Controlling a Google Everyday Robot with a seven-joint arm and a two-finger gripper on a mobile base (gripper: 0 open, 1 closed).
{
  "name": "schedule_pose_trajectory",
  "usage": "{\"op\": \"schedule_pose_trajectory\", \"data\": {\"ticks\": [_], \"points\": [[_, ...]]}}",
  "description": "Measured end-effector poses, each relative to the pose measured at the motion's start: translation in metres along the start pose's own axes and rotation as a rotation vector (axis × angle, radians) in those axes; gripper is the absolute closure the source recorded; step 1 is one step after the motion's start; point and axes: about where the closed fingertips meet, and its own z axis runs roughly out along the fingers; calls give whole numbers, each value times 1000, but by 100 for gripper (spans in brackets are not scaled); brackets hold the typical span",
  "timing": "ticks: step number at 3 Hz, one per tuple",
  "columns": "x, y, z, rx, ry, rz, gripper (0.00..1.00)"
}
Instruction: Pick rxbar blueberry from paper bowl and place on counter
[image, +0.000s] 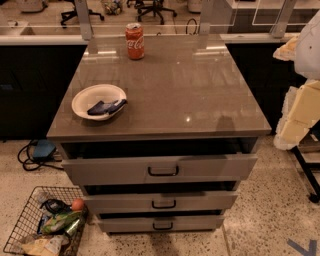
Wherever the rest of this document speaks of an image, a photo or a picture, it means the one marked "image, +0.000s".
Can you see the grey drawer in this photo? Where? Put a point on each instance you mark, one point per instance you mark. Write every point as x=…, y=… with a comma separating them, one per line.
x=156, y=170
x=161, y=224
x=160, y=202

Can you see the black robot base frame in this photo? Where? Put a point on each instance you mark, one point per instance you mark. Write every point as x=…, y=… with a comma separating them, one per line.
x=308, y=155

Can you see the blue rxbar blueberry wrapper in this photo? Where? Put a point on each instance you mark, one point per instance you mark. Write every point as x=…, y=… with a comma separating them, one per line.
x=101, y=107

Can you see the top grey drawer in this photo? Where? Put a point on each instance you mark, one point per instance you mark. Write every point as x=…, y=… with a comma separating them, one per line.
x=156, y=170

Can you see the orange round fruit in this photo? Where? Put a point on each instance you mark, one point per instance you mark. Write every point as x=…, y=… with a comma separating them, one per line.
x=77, y=204

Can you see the middle grey drawer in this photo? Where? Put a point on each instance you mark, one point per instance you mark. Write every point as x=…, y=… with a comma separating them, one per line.
x=160, y=202

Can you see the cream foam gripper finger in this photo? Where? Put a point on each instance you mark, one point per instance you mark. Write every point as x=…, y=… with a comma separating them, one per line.
x=300, y=112
x=287, y=52

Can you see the yellow snack packet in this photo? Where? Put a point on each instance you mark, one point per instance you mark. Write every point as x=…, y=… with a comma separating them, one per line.
x=45, y=246

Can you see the grey drawer cabinet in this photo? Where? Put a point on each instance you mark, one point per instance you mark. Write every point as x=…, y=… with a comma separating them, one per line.
x=185, y=97

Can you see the white paper bowl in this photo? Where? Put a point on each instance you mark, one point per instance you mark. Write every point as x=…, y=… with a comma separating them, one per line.
x=88, y=97

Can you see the orange coca-cola can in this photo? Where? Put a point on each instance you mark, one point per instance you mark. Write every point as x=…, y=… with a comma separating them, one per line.
x=135, y=41

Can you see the bottom grey drawer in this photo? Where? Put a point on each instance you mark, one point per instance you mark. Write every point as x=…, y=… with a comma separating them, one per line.
x=161, y=224

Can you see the green snack bag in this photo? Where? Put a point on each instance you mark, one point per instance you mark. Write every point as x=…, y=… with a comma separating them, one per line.
x=59, y=221

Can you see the black wire basket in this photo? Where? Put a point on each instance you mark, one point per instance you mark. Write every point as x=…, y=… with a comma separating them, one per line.
x=44, y=203

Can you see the blue foot pedal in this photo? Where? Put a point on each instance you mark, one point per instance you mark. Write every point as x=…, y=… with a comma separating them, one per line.
x=43, y=150

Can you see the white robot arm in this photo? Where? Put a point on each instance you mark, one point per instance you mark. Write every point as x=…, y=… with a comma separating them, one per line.
x=307, y=61

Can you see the black office chair centre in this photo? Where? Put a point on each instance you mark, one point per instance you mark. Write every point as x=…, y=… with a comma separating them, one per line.
x=155, y=7

